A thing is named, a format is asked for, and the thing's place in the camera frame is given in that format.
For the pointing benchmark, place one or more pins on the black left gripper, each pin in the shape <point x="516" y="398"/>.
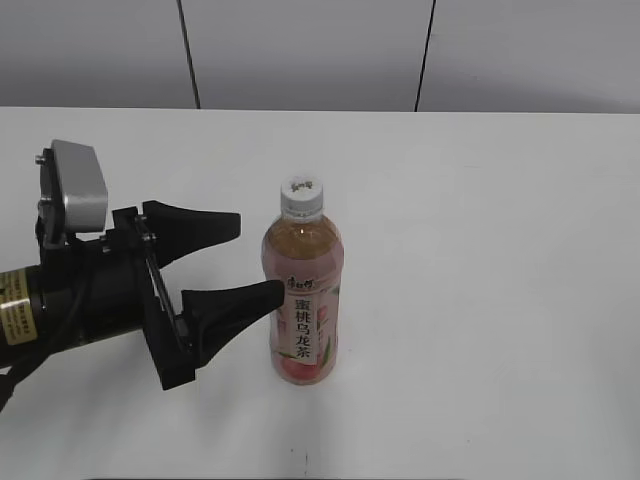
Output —
<point x="91" y="287"/>

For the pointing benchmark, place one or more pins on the peach oolong tea bottle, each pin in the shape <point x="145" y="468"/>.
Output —
<point x="306" y="253"/>

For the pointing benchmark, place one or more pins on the white bottle cap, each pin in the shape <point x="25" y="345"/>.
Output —
<point x="302" y="195"/>

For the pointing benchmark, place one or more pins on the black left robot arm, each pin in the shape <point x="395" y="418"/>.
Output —
<point x="18" y="331"/>

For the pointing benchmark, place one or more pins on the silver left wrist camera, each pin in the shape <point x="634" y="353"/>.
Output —
<point x="82" y="186"/>

